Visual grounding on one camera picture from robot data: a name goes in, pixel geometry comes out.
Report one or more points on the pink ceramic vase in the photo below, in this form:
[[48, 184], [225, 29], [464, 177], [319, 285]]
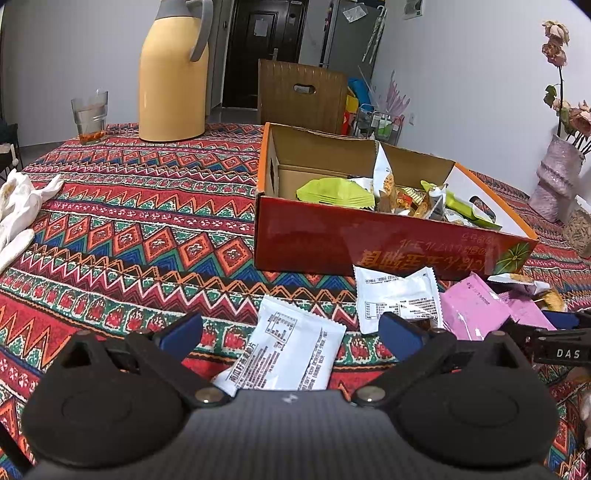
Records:
[[558, 178]]

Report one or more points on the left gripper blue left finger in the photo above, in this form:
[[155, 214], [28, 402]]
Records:
[[180, 337]]

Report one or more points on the brown wicker chair back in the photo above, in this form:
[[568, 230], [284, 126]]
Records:
[[301, 95]]

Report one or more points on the colourful patterned tablecloth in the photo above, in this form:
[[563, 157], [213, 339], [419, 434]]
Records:
[[141, 233]]

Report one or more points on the yellow striped snack pack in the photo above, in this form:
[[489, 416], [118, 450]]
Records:
[[433, 205]]

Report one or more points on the green white nut bar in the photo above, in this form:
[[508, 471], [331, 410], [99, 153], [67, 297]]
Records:
[[465, 213]]

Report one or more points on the glass cup with drink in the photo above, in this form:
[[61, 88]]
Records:
[[89, 116]]

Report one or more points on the woven tissue box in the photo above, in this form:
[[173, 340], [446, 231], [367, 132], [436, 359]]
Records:
[[577, 232]]

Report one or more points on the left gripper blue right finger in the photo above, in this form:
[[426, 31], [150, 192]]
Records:
[[401, 337]]

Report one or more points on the grey refrigerator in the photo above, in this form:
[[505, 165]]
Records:
[[352, 37]]

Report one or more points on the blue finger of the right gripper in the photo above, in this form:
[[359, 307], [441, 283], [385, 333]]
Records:
[[562, 320]]

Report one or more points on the black entrance door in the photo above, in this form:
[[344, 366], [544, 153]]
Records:
[[259, 29]]

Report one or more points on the white cloth gloves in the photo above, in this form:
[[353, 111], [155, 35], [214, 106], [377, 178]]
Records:
[[21, 202]]

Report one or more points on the white cracker packet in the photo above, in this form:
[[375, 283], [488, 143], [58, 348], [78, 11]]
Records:
[[522, 283]]

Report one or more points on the wall electrical panel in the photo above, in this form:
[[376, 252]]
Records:
[[413, 9]]

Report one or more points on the white back-label packet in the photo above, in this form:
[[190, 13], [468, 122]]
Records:
[[290, 349]]

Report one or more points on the orange cracker packet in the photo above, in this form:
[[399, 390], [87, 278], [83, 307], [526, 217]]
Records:
[[384, 186]]

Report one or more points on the red cardboard snack box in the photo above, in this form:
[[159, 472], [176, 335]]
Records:
[[296, 236]]

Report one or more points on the wire storage cart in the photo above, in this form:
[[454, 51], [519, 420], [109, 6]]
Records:
[[372, 124]]

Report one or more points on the yellow thermos jug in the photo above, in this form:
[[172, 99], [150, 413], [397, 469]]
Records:
[[172, 76]]

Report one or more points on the long green snack bar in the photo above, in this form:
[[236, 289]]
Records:
[[336, 192]]

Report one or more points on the pink snack packet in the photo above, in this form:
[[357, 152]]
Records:
[[524, 311], [471, 309]]

